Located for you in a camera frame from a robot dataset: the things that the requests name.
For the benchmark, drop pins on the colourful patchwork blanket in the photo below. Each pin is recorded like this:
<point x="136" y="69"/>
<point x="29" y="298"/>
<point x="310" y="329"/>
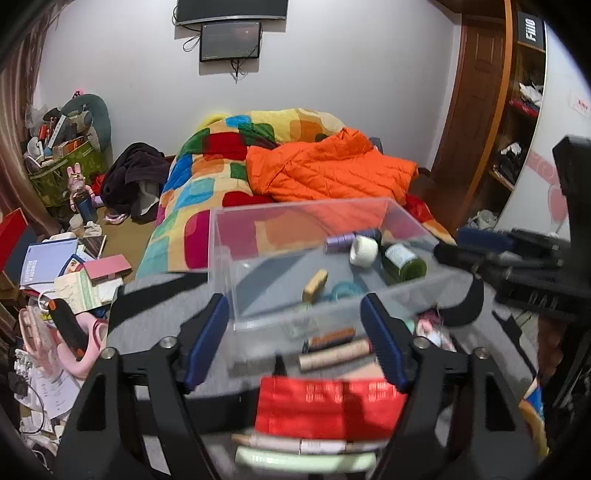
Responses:
<point x="207" y="175"/>

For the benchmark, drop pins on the beige pen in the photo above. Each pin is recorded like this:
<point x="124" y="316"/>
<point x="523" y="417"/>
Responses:
<point x="295" y="444"/>

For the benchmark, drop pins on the wooden block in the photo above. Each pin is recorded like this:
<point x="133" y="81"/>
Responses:
<point x="315" y="286"/>

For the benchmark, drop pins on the black sign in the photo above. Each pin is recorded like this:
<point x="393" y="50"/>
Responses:
<point x="531" y="30"/>

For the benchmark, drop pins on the clear plastic box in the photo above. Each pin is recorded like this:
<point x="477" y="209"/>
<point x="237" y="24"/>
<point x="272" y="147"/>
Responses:
<point x="277" y="272"/>

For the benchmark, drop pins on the red packet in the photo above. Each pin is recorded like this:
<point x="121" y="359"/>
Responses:
<point x="323" y="406"/>

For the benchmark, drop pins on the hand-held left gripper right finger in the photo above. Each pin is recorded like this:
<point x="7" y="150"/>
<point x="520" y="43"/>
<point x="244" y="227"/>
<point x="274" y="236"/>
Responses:
<point x="383" y="341"/>

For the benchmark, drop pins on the person's right hand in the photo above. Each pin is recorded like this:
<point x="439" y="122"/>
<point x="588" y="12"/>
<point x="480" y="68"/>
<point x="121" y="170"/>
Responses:
<point x="547" y="350"/>

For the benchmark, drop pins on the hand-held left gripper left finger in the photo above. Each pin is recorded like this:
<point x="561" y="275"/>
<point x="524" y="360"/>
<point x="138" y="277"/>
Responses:
<point x="210" y="337"/>

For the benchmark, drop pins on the green storage basket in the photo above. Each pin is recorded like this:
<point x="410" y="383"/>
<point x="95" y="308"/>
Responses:
<point x="64" y="177"/>

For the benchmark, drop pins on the pale green tube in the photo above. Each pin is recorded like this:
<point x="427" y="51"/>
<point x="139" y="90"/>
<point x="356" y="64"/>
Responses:
<point x="304" y="461"/>

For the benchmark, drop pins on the orange down jacket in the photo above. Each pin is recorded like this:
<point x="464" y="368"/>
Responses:
<point x="332" y="170"/>

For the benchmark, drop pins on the pink plastic object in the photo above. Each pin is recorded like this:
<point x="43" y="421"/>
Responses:
<point x="94" y="344"/>

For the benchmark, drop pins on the grey neck pillow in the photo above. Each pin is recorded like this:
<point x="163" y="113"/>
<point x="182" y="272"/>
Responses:
<point x="99" y="115"/>

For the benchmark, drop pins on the beige cosmetic tube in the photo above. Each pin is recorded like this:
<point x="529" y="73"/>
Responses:
<point x="334" y="355"/>

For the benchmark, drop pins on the pink book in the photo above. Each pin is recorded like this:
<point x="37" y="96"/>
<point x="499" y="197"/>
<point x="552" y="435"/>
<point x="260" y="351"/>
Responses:
<point x="108" y="266"/>

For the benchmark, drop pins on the dark blue spool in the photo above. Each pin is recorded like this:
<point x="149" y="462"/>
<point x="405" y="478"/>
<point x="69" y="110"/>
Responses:
<point x="369" y="233"/>

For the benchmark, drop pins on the green glass bottle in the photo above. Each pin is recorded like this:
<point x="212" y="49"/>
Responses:
<point x="401" y="265"/>

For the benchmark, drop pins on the purple thread spool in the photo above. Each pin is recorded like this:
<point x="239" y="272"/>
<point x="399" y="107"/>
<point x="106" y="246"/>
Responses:
<point x="339" y="243"/>

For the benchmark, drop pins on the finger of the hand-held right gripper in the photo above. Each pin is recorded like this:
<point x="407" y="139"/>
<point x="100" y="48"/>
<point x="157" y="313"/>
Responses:
<point x="461" y="256"/>
<point x="480" y="237"/>

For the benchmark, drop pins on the wooden door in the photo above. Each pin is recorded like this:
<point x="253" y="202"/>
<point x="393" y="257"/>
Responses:
<point x="471" y="115"/>

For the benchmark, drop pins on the wooden shelf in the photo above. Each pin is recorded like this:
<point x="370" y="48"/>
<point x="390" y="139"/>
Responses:
<point x="521" y="120"/>

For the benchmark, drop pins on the white shoes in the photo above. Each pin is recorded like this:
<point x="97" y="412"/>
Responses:
<point x="485" y="219"/>

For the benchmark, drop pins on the red box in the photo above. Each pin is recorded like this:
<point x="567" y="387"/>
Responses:
<point x="14" y="240"/>

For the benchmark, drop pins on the pale green booklet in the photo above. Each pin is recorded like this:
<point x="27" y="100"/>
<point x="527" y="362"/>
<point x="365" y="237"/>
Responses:
<point x="76" y="290"/>

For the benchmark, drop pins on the white papers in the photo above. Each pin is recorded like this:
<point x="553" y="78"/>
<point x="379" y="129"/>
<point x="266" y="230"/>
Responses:
<point x="51" y="392"/>

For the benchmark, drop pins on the grey striped mat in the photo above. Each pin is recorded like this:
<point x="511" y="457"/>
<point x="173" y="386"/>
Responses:
<point x="157" y="314"/>

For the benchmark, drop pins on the wall monitor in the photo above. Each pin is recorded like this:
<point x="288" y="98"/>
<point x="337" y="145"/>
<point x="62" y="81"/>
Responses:
<point x="231" y="11"/>

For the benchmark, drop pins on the dark small tube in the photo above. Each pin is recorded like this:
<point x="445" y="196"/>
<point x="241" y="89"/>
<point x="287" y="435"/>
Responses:
<point x="330" y="338"/>

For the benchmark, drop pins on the small wall screen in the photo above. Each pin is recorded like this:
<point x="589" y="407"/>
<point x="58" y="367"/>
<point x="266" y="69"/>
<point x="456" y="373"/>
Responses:
<point x="231" y="41"/>

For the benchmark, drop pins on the pink white packet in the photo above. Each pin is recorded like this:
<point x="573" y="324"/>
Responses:
<point x="431" y="330"/>

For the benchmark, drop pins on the dark clothes pile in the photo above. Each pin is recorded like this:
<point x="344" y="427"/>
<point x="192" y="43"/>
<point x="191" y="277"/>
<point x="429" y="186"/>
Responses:
<point x="131" y="177"/>

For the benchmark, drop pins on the blue book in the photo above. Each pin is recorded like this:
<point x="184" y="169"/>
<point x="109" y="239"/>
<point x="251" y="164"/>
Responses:
<point x="46" y="265"/>

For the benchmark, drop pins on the white panel with pink print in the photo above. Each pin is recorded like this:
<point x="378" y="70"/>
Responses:
<point x="554" y="106"/>

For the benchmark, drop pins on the blue bottle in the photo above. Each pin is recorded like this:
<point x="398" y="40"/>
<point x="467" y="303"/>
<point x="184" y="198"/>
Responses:
<point x="86" y="207"/>

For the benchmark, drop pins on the black orange tool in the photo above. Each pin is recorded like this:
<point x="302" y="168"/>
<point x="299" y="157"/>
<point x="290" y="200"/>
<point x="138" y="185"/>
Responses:
<point x="69" y="327"/>

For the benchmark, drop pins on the pink rabbit toy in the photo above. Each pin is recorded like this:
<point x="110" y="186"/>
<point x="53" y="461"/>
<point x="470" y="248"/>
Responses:
<point x="78" y="182"/>

